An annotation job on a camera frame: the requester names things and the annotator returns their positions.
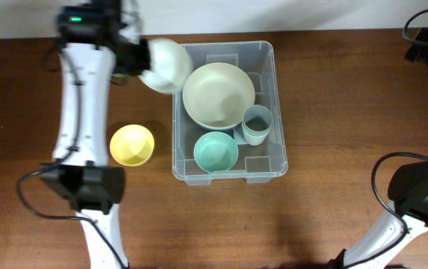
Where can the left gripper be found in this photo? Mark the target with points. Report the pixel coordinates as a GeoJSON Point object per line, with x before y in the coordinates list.
{"type": "Point", "coordinates": [144, 63]}

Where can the white small bowl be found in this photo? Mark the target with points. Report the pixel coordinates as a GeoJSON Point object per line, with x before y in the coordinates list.
{"type": "Point", "coordinates": [170, 66]}

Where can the yellow small bowl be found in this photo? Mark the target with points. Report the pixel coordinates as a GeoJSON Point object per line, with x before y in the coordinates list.
{"type": "Point", "coordinates": [132, 145]}

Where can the mint green small bowl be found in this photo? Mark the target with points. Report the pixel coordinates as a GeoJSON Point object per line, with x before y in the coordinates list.
{"type": "Point", "coordinates": [215, 151]}

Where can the grey cup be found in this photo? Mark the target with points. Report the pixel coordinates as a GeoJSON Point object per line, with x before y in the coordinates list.
{"type": "Point", "coordinates": [258, 114]}

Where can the cream cup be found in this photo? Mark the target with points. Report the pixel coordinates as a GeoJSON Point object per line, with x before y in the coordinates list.
{"type": "Point", "coordinates": [254, 140]}

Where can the blue plate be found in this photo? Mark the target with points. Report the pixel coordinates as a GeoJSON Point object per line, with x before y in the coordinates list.
{"type": "Point", "coordinates": [216, 129]}

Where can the mint green cup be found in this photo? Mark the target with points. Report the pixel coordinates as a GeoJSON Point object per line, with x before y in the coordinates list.
{"type": "Point", "coordinates": [256, 130]}

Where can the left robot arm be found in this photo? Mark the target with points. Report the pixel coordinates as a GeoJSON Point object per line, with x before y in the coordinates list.
{"type": "Point", "coordinates": [97, 40]}

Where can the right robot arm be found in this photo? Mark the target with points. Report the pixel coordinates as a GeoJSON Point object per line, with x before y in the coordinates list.
{"type": "Point", "coordinates": [405, 217]}

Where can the clear plastic storage bin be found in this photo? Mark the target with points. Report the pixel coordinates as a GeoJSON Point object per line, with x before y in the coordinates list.
{"type": "Point", "coordinates": [255, 164]}

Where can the white label in bin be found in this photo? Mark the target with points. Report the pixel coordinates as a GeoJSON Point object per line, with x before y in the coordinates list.
{"type": "Point", "coordinates": [239, 137]}

